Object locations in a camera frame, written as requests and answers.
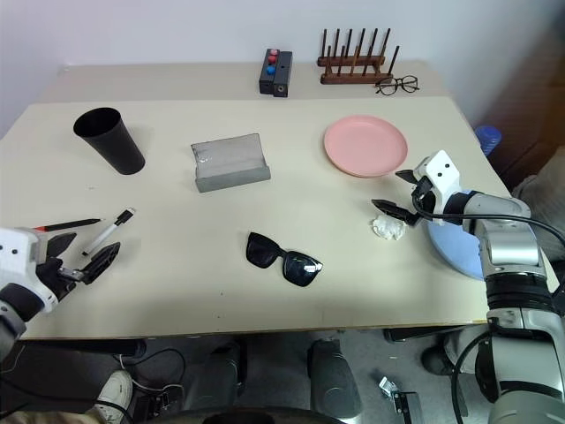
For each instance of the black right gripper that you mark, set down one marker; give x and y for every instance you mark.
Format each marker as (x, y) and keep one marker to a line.
(424, 199)

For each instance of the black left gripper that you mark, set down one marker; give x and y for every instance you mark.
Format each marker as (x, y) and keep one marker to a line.
(50, 276)

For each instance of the white marker with black cap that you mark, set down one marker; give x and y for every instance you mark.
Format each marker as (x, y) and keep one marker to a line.
(103, 234)

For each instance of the black pencil with red end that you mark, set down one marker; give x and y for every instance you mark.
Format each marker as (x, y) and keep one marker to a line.
(66, 224)

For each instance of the white tissue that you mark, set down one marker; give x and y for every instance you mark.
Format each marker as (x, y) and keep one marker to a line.
(387, 227)

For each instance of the blue plate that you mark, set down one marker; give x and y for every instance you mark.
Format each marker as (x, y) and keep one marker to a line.
(454, 247)

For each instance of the black sunglasses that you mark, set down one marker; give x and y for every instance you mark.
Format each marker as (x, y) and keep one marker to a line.
(265, 254)

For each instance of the grey glasses case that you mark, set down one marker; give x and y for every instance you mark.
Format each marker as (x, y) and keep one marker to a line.
(229, 159)

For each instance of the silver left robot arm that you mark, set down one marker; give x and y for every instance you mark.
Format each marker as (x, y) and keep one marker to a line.
(9, 329)

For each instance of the pink plate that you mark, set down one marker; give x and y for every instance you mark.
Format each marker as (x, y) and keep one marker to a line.
(364, 146)

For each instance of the blue ribbed bottle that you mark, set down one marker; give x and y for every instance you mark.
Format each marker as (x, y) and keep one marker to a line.
(487, 139)

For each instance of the dark thin-framed eyeglasses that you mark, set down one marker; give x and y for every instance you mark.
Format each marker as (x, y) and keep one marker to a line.
(409, 84)

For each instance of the black plastic cup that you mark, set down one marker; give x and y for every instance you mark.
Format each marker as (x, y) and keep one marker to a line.
(112, 141)

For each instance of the brown wooden peg rack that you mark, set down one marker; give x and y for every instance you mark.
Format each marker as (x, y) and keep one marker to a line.
(348, 75)

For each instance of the white sneaker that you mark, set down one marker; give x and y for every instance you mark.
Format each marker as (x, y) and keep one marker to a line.
(117, 391)

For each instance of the brown wooden cabinet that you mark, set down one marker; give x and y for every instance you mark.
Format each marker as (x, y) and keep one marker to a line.
(529, 88)

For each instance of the black floor device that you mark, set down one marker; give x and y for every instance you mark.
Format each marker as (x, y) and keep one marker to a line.
(154, 404)

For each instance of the black box with coloured buttons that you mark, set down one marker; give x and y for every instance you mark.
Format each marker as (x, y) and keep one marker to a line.
(268, 73)

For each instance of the dark rounded shape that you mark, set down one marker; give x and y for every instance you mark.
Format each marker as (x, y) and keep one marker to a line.
(333, 380)
(220, 375)

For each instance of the small metal clip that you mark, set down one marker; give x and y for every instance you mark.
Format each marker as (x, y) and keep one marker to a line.
(387, 386)

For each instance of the small black floor box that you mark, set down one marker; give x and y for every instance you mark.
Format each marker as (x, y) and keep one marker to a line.
(408, 408)

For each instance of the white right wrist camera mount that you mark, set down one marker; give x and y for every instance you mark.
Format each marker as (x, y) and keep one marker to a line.
(441, 170)

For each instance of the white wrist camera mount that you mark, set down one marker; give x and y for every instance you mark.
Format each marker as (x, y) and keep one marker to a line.
(441, 170)
(17, 247)

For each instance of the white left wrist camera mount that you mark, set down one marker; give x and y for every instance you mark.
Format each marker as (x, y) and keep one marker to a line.
(17, 247)

